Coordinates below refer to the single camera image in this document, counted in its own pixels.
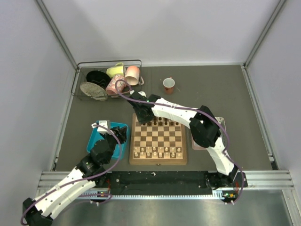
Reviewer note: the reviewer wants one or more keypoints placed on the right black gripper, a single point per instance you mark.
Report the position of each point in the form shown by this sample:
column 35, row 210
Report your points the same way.
column 141, row 120

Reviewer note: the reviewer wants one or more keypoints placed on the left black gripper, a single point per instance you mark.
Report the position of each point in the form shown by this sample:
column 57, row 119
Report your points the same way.
column 121, row 132

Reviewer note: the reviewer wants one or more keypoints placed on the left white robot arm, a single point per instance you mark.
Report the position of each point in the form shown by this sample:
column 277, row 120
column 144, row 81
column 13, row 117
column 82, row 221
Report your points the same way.
column 88, row 173

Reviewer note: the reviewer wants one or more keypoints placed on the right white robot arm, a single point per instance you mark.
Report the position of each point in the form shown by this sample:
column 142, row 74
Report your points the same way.
column 206, row 131

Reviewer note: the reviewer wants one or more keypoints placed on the wooden chess board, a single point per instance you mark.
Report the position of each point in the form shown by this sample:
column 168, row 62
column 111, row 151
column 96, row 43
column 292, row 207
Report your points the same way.
column 173, row 137

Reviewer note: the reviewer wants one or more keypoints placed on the pink white mug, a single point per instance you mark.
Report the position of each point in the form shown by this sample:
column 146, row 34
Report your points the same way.
column 132, row 75

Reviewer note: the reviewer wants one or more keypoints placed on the brown mug white inside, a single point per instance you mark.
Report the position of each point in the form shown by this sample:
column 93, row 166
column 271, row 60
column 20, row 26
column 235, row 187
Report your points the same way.
column 169, row 85

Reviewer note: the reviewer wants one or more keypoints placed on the pink floral mug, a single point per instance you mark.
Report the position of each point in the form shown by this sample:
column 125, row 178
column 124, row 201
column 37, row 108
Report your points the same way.
column 117, row 84

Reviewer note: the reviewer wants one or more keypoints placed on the yellow mug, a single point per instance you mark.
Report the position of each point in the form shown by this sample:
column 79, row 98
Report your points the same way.
column 118, row 68

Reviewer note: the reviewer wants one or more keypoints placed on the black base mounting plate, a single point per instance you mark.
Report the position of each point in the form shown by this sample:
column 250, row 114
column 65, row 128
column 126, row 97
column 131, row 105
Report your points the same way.
column 162, row 182

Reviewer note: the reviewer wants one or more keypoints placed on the black ridged bowl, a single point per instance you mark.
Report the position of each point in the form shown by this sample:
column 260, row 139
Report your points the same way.
column 99, row 78

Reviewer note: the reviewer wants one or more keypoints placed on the grey speckled plate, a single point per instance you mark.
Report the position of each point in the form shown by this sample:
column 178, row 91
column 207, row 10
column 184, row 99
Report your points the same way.
column 93, row 90

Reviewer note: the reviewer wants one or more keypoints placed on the pink metal tin tray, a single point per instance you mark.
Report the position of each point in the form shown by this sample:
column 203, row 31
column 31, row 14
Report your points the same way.
column 221, row 120

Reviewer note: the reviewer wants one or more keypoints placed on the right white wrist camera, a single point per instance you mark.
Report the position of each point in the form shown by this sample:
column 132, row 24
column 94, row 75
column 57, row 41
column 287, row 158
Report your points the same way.
column 142, row 93

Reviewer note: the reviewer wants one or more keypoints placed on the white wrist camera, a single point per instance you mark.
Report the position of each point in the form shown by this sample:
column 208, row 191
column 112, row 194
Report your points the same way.
column 142, row 93
column 102, row 127

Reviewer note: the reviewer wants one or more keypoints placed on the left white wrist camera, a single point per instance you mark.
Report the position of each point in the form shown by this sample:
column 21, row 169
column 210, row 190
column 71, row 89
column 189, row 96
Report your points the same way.
column 102, row 127

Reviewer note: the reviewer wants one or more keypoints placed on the black wire dish rack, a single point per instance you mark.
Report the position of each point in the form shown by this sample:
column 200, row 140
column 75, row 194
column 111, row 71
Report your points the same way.
column 83, row 68

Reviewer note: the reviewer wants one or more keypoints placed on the white slotted cable duct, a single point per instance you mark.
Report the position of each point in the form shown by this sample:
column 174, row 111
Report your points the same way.
column 214, row 195

